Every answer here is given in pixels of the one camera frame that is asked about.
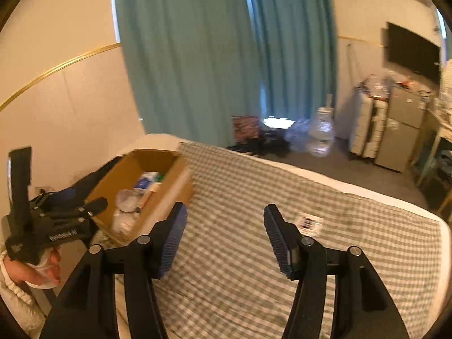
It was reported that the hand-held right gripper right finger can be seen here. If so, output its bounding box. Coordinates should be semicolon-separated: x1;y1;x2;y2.
264;204;401;339

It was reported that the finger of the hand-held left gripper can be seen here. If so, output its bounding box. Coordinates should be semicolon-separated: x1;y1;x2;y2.
34;187;77;212
53;197;109;220

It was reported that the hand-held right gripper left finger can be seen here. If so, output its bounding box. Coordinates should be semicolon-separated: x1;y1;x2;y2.
39;202;188;339

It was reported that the clear plastic container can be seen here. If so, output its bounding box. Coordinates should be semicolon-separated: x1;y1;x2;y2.
112;188;142;234

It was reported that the white tissue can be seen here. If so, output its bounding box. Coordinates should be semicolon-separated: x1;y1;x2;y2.
30;250;54;287

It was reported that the brown cardboard box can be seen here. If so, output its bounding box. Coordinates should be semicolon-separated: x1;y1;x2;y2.
86;149;195;245

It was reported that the person's left forearm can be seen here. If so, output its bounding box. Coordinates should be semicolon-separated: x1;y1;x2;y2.
0;253;45;338

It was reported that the person's left hand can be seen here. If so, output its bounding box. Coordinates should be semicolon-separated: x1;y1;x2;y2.
5;249;61;289

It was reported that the small white printed sachet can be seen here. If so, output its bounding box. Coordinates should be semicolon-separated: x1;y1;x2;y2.
294;212;324;238

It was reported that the grey white checked blanket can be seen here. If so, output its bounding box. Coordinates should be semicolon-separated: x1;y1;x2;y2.
116;141;444;339

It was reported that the black clothes pile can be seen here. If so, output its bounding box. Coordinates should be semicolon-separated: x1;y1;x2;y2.
227;137;291;158

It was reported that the clear plastic bag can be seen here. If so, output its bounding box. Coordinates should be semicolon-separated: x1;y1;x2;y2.
284;118;313;153

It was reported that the dark patterned bag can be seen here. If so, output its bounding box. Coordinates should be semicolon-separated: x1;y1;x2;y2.
231;114;261;146

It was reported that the large clear water bottle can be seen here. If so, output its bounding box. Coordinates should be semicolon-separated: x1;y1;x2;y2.
307;107;337;158

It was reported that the white paper sheet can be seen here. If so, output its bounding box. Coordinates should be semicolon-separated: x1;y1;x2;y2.
263;116;296;130

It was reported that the white bed mattress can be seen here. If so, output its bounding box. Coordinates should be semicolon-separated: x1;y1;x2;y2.
145;133;452;339

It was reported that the white ribbed suitcase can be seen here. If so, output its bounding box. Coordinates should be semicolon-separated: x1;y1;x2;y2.
349;91;390;160

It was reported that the grey small fridge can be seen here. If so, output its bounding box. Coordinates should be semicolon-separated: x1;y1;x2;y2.
373;86;429;174

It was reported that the teal curtain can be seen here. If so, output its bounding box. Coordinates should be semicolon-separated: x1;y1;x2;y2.
113;0;338;149

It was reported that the cream vanity desk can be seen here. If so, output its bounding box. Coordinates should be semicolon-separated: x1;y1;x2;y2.
416;105;452;213

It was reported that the black wall television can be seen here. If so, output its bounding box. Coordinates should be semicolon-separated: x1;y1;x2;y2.
384;21;443;86

